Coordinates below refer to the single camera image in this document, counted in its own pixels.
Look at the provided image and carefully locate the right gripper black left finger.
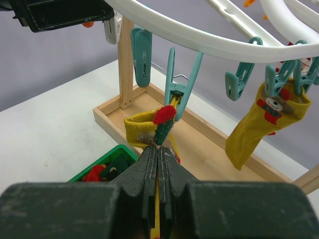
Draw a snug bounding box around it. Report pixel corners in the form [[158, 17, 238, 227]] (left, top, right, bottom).
[[0, 146, 159, 239]]

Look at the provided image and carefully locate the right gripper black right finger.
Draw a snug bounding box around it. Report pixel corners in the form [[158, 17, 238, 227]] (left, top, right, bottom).
[[158, 147, 319, 239]]

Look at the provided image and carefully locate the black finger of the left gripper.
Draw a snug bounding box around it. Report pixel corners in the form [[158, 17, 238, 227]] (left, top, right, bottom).
[[0, 0, 115, 32]]

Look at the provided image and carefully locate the yellow bear sock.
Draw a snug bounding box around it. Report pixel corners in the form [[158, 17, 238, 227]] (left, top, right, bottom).
[[124, 96, 180, 239], [225, 79, 312, 170]]

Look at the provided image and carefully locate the teal clothespin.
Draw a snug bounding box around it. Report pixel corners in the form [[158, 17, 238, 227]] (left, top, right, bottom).
[[265, 59, 312, 98], [164, 47, 203, 122], [130, 27, 153, 88], [224, 36, 264, 102], [301, 56, 319, 93]]

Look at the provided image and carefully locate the white round clip hanger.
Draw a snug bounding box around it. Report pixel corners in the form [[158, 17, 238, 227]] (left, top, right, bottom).
[[104, 0, 319, 64]]

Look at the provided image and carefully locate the wooden hanger stand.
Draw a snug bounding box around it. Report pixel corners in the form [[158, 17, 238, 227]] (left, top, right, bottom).
[[92, 17, 319, 197]]

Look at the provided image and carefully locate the green plastic bin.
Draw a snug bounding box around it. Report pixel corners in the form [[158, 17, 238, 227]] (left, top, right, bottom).
[[68, 144, 138, 182]]

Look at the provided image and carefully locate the white clothespin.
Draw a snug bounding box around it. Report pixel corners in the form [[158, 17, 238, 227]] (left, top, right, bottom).
[[103, 11, 123, 45]]

